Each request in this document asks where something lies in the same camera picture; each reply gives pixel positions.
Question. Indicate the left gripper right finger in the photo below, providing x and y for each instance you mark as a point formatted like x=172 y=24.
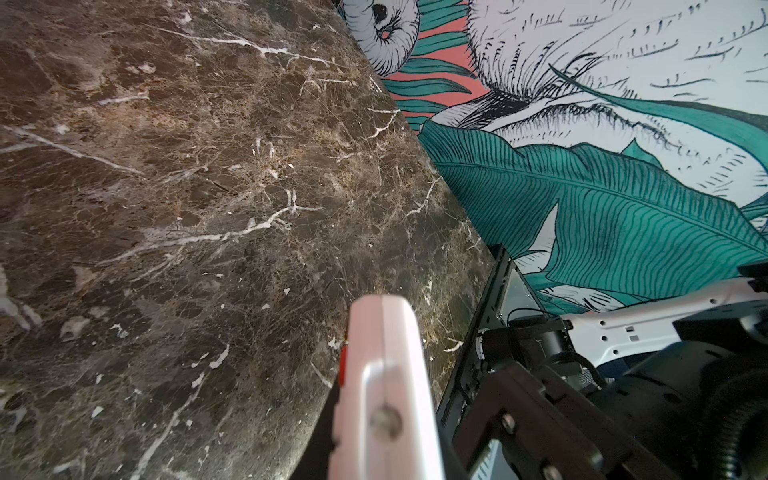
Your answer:
x=452 y=464

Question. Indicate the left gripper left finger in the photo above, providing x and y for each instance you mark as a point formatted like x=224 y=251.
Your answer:
x=313 y=463

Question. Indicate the white remote control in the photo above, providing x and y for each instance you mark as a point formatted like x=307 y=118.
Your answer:
x=384 y=424

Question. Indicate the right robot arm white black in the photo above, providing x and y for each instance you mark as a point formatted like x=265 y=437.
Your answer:
x=669 y=389

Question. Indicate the black mounting rail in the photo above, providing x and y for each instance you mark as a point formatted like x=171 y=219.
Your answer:
x=506 y=298

